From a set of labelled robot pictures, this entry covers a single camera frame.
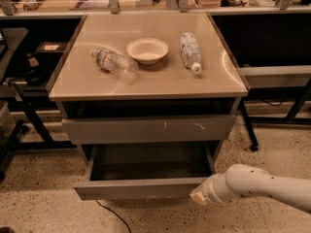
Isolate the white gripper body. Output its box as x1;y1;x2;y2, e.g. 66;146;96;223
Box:
190;186;207;205

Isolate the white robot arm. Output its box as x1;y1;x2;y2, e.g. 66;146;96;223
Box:
190;164;311;214

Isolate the black floor cable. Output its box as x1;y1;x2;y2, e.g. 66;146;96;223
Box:
95;199;133;233

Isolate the grey top drawer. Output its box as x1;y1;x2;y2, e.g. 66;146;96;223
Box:
62;115;236;145

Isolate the black box with label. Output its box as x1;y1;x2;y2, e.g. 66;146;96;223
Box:
36;41;67;53

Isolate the grey drawer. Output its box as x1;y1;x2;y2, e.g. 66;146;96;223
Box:
74;142;215;200
62;115;236;145

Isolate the white paper bowl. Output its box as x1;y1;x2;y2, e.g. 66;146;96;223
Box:
126;38;168;65

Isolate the clear crumpled plastic bottle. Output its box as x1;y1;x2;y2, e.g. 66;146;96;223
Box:
90;48;138;84

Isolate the dark shoe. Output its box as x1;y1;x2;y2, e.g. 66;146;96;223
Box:
0;227;10;233

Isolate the grey drawer cabinet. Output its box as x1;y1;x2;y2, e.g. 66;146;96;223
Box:
46;12;252;167

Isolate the black office chair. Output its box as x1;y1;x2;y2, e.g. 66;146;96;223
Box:
0;27;28;181

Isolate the long lab bench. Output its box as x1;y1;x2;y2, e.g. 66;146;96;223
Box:
0;0;311;152

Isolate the white labelled plastic bottle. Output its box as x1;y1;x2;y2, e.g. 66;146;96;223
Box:
180;32;202;75

